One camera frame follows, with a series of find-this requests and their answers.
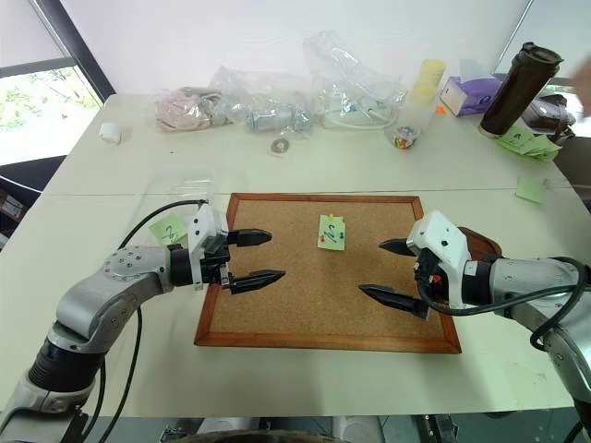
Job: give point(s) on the blurred bare person hand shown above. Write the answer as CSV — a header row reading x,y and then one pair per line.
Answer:
x,y
584,85

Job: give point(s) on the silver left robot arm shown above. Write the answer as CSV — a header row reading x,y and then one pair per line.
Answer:
x,y
92,300

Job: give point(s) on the wooden framed cork board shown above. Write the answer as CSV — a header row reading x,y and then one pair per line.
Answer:
x,y
300,286

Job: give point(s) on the flat empty clear plastic bag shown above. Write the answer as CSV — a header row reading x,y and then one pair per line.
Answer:
x,y
184,182

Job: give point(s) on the clear cup with pushpins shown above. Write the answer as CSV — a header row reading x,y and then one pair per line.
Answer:
x,y
405,137

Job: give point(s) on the blank green sticky note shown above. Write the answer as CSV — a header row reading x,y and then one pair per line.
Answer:
x,y
530,190

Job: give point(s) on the purple tissue box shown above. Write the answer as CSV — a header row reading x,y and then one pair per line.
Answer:
x,y
466,97

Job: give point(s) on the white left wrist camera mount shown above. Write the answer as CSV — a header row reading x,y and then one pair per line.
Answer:
x,y
203,226

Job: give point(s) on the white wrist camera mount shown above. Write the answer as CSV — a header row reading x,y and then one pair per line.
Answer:
x,y
438,233
203,226

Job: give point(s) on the plastic bag with pink cloth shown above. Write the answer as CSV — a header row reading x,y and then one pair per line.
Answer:
x,y
184,111

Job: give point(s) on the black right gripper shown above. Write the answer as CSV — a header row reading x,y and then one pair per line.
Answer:
x,y
428,270

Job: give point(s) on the black window frame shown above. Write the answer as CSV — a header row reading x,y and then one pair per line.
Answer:
x,y
78,51

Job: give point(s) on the stacked pale yellow cups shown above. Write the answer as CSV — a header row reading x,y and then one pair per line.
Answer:
x,y
427,87

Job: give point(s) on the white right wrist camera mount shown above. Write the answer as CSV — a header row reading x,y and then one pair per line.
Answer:
x,y
438,233

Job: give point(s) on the brown wooden tray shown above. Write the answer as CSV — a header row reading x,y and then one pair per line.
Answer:
x,y
482,244

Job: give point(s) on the black bag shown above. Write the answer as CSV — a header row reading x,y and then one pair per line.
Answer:
x,y
551,115

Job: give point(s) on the plastic bag with grey can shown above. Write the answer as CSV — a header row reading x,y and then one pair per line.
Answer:
x,y
272,117

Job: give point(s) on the loose written green sticky note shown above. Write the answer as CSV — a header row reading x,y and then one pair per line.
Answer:
x,y
161,228

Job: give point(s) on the small white cap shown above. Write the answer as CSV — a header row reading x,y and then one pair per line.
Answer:
x,y
110,133

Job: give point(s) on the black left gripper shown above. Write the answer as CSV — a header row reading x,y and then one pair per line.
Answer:
x,y
215,266

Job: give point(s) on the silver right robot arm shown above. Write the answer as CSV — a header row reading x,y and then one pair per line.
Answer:
x,y
522,277

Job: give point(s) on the dark brown tumbler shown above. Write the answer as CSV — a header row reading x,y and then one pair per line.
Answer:
x,y
519,92

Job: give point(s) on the pile of green sticky notes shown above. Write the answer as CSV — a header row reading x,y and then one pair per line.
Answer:
x,y
528,143

